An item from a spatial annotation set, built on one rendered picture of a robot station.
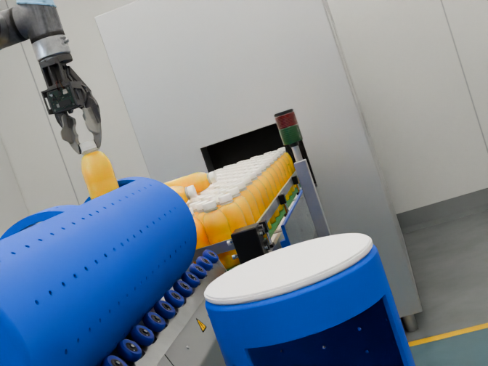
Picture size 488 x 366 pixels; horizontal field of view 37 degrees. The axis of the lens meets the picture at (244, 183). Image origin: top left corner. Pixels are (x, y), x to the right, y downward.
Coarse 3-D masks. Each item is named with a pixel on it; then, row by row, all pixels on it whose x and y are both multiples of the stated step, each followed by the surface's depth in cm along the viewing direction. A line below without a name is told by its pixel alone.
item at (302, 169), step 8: (304, 160) 219; (296, 168) 219; (304, 168) 219; (304, 176) 219; (304, 184) 220; (312, 184) 219; (304, 192) 220; (312, 192) 220; (312, 200) 220; (312, 208) 220; (320, 208) 220; (312, 216) 221; (320, 216) 220; (320, 224) 220; (320, 232) 221; (328, 232) 220
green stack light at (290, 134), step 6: (294, 126) 217; (282, 132) 218; (288, 132) 217; (294, 132) 217; (300, 132) 218; (282, 138) 218; (288, 138) 217; (294, 138) 217; (300, 138) 218; (288, 144) 218
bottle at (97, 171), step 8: (88, 152) 160; (96, 152) 160; (88, 160) 159; (96, 160) 159; (104, 160) 160; (88, 168) 159; (96, 168) 159; (104, 168) 159; (112, 168) 162; (88, 176) 159; (96, 176) 159; (104, 176) 159; (112, 176) 161; (88, 184) 160; (96, 184) 159; (104, 184) 159; (112, 184) 160; (96, 192) 159; (104, 192) 159
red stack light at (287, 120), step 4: (292, 112) 217; (280, 116) 217; (284, 116) 216; (288, 116) 217; (292, 116) 217; (276, 120) 218; (280, 120) 217; (284, 120) 217; (288, 120) 217; (292, 120) 217; (296, 120) 219; (280, 124) 217; (284, 124) 217; (288, 124) 217; (292, 124) 217; (280, 128) 218; (284, 128) 217
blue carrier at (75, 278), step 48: (144, 192) 156; (0, 240) 103; (48, 240) 109; (96, 240) 119; (144, 240) 136; (192, 240) 167; (0, 288) 89; (48, 288) 98; (96, 288) 110; (144, 288) 130; (0, 336) 86; (48, 336) 92; (96, 336) 107
